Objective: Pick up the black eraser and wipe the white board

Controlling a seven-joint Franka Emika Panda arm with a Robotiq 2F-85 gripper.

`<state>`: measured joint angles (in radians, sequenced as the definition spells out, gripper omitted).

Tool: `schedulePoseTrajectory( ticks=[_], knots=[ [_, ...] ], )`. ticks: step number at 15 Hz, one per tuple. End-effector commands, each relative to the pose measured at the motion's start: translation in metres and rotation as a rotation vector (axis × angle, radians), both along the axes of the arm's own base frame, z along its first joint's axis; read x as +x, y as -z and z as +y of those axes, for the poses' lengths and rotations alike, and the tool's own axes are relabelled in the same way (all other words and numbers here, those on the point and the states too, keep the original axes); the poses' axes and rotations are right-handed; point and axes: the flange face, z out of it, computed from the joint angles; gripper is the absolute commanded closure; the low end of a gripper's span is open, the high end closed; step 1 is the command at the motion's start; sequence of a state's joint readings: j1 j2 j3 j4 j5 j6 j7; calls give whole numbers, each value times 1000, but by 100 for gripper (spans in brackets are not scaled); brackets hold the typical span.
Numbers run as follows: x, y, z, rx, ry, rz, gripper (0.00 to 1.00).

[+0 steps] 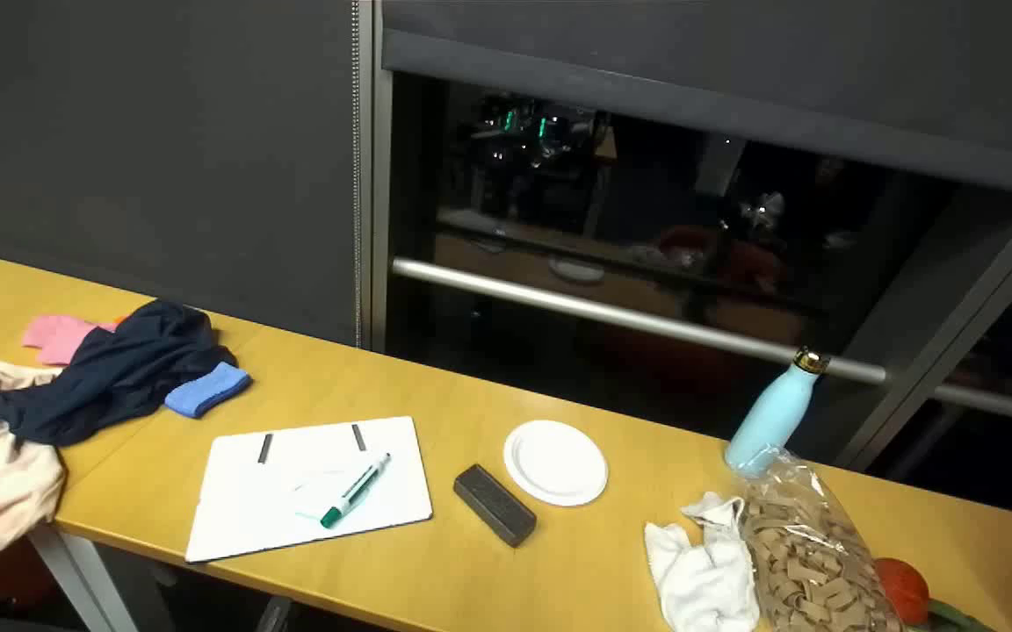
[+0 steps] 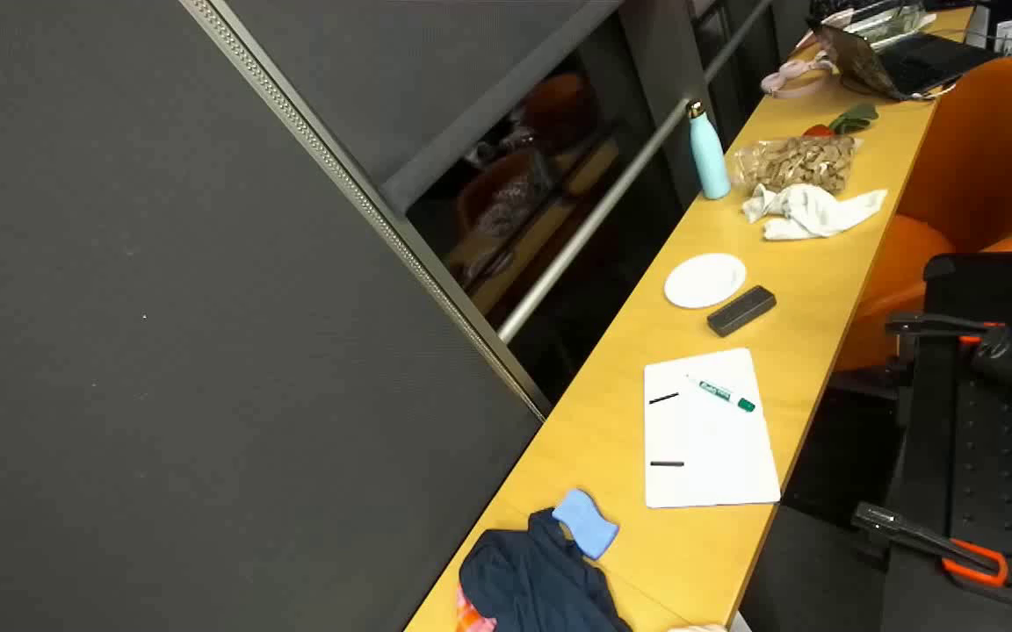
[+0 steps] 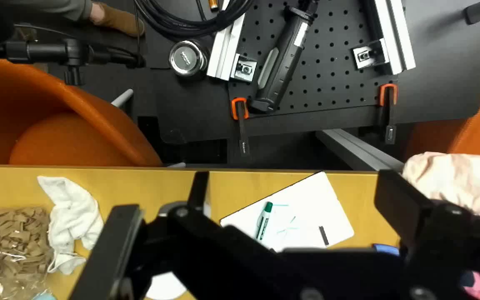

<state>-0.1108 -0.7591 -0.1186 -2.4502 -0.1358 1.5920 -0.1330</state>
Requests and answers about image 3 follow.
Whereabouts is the aluminium extrusion profile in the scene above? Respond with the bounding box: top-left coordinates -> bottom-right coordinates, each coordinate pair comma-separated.
205,0 -> 258,83
351,0 -> 418,76

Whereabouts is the grey metal beam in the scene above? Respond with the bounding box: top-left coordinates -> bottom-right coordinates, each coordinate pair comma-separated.
313,128 -> 405,173

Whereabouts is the orange black bar clamp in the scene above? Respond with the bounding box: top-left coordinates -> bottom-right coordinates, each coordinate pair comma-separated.
228,94 -> 253,163
376,81 -> 400,146

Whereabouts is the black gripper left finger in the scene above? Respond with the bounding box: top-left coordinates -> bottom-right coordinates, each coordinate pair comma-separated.
70,169 -> 213,300

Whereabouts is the white crumpled cloth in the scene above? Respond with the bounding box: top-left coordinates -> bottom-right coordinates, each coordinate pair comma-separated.
36,174 -> 105,276

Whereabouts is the grey trouser leg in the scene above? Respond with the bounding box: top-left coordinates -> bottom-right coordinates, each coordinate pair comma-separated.
5,0 -> 95,23

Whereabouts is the coiled black cable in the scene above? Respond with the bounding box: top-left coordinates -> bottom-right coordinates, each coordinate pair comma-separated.
133,0 -> 255,39

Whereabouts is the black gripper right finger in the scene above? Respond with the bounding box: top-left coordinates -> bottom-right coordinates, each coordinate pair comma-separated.
373,168 -> 480,300

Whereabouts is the green whiteboard marker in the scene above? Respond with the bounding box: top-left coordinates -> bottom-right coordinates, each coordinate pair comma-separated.
253,199 -> 275,241

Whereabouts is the blue sponge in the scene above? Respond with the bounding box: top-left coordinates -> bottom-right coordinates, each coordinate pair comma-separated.
371,241 -> 401,256

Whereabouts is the light blue bottle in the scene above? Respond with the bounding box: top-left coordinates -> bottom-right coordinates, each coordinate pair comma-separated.
30,288 -> 58,300

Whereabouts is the black pegboard table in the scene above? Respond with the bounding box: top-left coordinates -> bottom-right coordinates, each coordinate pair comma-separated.
133,0 -> 480,139

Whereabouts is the pale pink white cloth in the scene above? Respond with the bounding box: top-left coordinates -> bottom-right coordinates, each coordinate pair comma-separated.
401,149 -> 480,223

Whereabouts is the white paper sheet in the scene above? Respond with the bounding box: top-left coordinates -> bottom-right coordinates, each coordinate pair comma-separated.
218,169 -> 356,253

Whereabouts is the round metal cap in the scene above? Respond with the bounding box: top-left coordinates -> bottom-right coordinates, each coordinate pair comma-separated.
168,38 -> 206,78

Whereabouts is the brown shoe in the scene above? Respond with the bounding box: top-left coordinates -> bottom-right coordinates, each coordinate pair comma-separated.
88,0 -> 146,39

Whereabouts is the black handheld tool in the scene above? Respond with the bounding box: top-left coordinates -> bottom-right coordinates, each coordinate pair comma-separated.
248,0 -> 320,113

